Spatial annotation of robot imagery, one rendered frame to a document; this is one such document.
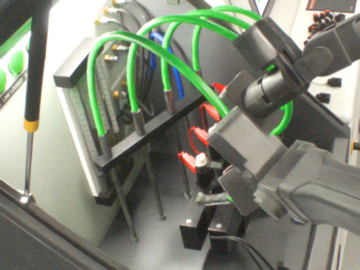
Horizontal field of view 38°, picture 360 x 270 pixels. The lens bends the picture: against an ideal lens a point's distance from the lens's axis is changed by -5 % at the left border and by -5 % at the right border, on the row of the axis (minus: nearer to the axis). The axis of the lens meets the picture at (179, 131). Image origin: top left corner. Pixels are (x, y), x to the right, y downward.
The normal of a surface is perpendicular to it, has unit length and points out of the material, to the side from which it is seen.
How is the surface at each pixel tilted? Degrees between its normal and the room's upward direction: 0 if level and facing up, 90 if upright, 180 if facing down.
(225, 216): 0
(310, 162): 40
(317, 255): 0
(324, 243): 0
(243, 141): 46
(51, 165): 90
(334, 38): 69
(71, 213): 90
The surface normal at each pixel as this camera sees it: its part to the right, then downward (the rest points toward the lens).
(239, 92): 0.47, -0.35
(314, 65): -0.36, 0.33
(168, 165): -0.15, -0.77
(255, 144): 0.04, -0.11
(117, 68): 0.94, 0.10
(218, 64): -0.33, 0.63
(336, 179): -0.69, -0.69
